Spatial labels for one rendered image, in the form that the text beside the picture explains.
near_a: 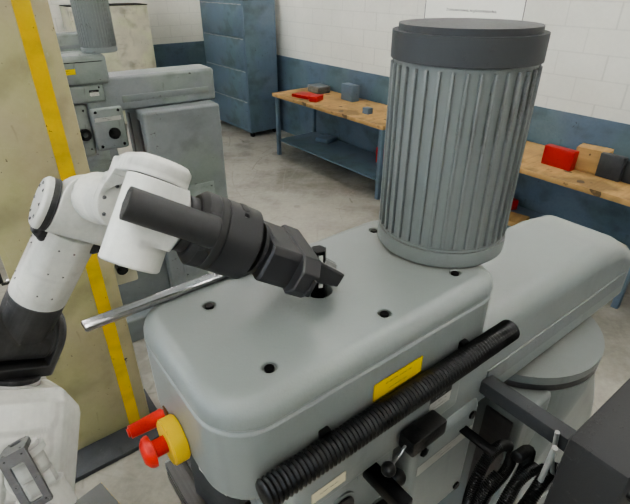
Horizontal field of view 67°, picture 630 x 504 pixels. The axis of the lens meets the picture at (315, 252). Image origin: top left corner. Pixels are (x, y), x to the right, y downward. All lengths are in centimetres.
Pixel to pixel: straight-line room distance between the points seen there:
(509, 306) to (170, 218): 64
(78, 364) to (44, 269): 191
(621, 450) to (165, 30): 987
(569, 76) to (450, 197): 444
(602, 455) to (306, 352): 42
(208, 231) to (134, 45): 859
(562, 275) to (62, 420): 96
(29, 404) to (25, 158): 144
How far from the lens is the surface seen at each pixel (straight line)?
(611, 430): 80
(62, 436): 96
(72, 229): 77
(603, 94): 497
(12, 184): 226
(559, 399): 117
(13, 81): 219
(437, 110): 65
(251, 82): 791
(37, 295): 87
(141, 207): 48
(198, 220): 49
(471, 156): 66
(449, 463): 101
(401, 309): 63
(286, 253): 56
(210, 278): 68
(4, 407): 94
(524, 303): 96
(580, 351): 120
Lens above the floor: 226
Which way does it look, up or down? 30 degrees down
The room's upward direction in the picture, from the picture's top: straight up
